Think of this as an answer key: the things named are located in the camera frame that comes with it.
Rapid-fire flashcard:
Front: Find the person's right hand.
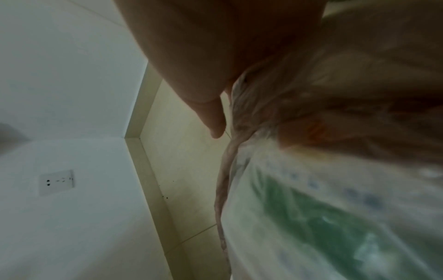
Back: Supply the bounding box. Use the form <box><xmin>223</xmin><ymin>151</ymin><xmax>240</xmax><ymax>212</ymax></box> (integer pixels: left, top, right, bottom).
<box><xmin>113</xmin><ymin>0</ymin><xmax>332</xmax><ymax>139</ymax></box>

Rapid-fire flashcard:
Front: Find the white wall socket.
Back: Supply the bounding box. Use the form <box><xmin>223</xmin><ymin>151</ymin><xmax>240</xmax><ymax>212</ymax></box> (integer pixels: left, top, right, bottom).
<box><xmin>38</xmin><ymin>169</ymin><xmax>76</xmax><ymax>197</ymax></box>

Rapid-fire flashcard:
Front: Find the beige skirting board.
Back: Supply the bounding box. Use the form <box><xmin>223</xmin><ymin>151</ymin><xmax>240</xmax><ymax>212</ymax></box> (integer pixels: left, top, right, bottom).
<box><xmin>124</xmin><ymin>61</ymin><xmax>183</xmax><ymax>280</ymax></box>

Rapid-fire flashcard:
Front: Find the translucent plastic bag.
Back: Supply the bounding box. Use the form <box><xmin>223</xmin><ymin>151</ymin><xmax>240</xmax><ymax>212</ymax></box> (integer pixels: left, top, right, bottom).
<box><xmin>214</xmin><ymin>0</ymin><xmax>443</xmax><ymax>280</ymax></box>

